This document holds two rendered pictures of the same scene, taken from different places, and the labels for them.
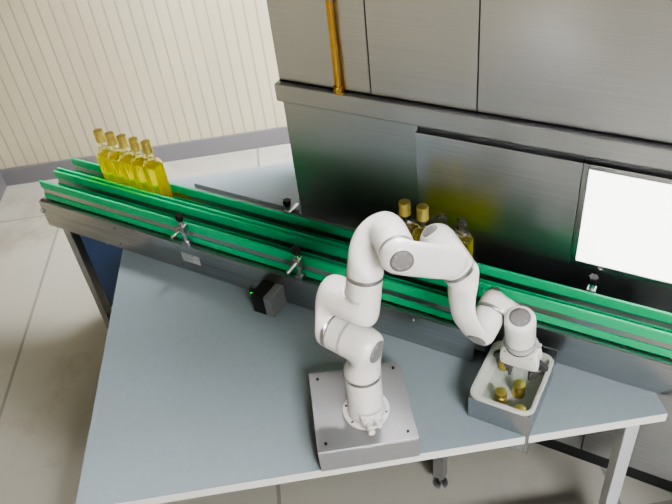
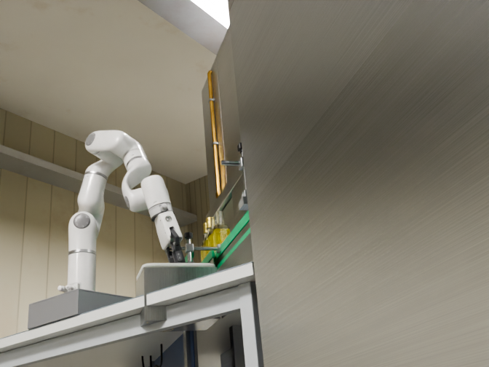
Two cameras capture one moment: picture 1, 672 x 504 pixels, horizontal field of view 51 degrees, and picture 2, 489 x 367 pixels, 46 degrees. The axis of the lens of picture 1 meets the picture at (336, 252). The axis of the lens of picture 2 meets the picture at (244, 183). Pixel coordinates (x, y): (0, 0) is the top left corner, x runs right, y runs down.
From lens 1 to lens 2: 263 cm
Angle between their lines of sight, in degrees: 73
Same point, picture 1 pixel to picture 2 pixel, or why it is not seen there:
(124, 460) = not seen: outside the picture
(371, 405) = (73, 274)
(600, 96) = not seen: hidden behind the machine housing
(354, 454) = (44, 307)
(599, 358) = (244, 257)
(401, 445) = (68, 298)
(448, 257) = (110, 133)
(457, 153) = (241, 187)
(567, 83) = not seen: hidden behind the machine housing
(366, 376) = (72, 241)
